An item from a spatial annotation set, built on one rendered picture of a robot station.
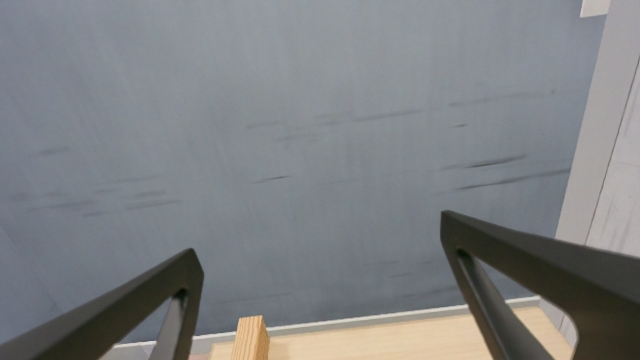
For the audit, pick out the grey panel wall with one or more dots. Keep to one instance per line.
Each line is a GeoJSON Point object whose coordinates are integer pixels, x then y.
{"type": "Point", "coordinates": [601, 207]}

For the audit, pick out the light brown wooden block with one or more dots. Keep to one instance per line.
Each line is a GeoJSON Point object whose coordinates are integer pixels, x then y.
{"type": "Point", "coordinates": [252, 340]}

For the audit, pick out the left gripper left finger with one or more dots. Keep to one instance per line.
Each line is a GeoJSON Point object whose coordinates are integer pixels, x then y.
{"type": "Point", "coordinates": [91, 330]}

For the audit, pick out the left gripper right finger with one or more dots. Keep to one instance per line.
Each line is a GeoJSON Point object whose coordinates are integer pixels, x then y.
{"type": "Point", "coordinates": [597, 289]}

